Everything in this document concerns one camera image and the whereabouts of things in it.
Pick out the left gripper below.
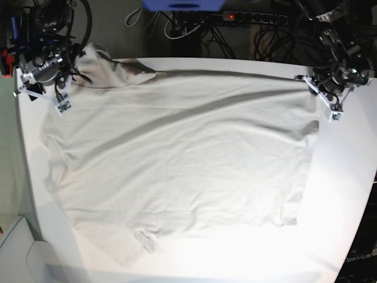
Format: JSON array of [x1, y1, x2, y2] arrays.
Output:
[[295, 73, 371, 114]]

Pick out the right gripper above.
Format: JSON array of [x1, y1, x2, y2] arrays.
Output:
[[12, 70, 73, 106]]

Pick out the white t-shirt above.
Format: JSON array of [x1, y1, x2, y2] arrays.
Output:
[[41, 44, 319, 265]]

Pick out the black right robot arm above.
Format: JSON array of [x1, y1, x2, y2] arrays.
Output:
[[1, 1, 92, 113]]

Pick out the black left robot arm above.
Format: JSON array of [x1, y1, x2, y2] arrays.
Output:
[[295, 1, 375, 121]]

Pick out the red and blue tools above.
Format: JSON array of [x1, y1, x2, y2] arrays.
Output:
[[1, 14, 15, 77]]

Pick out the white power strip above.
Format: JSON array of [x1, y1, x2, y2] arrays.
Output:
[[222, 11, 288, 25]]

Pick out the blue box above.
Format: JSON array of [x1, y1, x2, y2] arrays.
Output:
[[142, 0, 225, 11]]

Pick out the white plastic bin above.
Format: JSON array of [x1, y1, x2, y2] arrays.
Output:
[[1, 216, 69, 282]]

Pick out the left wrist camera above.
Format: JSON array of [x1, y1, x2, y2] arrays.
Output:
[[326, 109, 344, 122]]

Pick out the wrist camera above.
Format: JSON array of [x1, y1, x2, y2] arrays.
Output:
[[55, 98, 72, 116], [326, 109, 344, 122]]

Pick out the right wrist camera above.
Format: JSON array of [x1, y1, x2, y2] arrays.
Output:
[[55, 98, 72, 116]]

